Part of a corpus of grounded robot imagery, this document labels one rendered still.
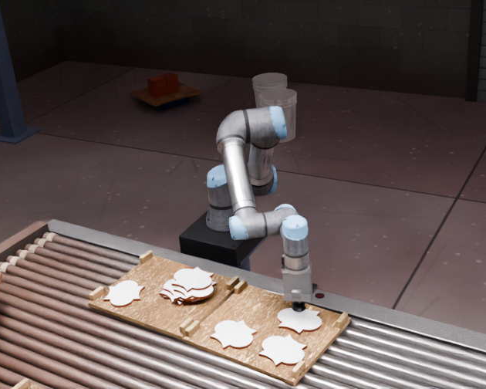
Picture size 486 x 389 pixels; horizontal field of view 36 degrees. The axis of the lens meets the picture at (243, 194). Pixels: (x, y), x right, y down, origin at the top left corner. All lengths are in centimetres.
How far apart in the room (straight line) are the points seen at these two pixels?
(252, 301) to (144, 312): 36
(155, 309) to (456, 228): 270
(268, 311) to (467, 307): 186
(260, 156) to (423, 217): 243
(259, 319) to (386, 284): 191
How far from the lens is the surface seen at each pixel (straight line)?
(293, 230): 221
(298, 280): 231
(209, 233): 292
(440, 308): 412
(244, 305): 252
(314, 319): 242
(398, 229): 481
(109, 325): 256
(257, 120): 251
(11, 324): 268
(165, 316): 252
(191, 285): 255
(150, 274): 274
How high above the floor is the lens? 239
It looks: 27 degrees down
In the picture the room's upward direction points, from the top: 5 degrees counter-clockwise
